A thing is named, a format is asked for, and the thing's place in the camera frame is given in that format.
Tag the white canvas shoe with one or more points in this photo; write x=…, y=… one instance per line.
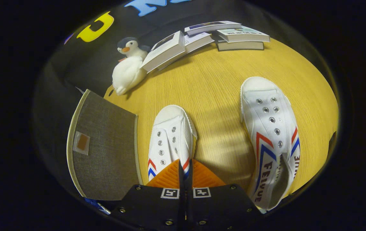
x=266, y=115
x=170, y=134

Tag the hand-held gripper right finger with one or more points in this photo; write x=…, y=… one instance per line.
x=190, y=192

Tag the black backdrop cloth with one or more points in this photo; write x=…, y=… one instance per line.
x=57, y=96

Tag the dark grey book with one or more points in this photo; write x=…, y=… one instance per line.
x=240, y=46

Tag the beige fabric storage box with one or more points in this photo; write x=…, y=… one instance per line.
x=106, y=144

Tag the plain white book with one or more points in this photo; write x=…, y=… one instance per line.
x=199, y=40

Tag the book with blue picture cover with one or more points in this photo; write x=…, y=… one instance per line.
x=211, y=27

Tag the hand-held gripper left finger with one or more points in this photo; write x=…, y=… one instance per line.
x=180, y=179

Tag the round white plush toy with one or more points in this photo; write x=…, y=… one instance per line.
x=126, y=75

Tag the grey white penguin plush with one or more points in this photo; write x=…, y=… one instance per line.
x=131, y=48

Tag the book with pale green cover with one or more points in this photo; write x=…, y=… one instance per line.
x=243, y=33

